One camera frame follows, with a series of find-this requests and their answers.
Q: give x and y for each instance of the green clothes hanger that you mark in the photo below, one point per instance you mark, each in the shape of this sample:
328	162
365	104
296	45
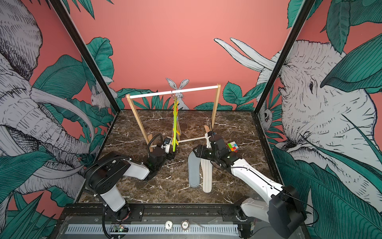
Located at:
175	124

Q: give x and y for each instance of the white striped fabric insole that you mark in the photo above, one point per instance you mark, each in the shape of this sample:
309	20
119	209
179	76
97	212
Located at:
207	175

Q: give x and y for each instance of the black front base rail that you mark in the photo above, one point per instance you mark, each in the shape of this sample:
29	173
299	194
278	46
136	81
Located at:
135	212

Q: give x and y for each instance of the right round gauge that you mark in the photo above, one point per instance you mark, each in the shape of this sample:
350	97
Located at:
185	225

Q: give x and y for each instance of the multicoloured puzzle cube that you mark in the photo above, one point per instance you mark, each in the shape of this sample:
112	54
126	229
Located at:
233	146

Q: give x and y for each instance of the wooden hanger rack frame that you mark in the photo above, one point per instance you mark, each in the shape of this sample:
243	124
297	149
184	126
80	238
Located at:
173	92

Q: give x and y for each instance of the left round gauge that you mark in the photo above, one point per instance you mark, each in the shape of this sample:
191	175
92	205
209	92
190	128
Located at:
168	225

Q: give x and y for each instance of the right black frame post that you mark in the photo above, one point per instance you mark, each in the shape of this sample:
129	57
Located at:
298	24

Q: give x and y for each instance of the black frame post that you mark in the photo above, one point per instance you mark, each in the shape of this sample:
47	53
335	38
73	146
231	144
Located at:
69	25
298	24

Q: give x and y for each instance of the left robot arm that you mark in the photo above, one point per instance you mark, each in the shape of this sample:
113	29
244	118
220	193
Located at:
103	176

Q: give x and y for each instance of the white perforated vent strip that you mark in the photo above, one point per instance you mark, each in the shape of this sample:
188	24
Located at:
154	229

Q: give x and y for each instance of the grey bubbled foam insole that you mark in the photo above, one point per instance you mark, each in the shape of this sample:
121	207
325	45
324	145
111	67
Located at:
194	170

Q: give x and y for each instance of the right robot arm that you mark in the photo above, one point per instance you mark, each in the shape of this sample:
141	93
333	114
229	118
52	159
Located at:
280	205

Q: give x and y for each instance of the round gauge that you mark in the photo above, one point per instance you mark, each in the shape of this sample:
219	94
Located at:
185	225
168	225

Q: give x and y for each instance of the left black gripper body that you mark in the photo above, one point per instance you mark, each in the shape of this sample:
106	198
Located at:
169	156

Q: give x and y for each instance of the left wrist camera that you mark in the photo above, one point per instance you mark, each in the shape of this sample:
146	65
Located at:
167	144

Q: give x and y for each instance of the left black frame post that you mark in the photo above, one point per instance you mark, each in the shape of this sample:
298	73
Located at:
69	25

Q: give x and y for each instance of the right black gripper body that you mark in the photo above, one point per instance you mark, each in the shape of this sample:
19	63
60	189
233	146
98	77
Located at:
209	154

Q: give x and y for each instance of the small green circuit board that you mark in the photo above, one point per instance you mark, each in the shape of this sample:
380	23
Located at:
120	229

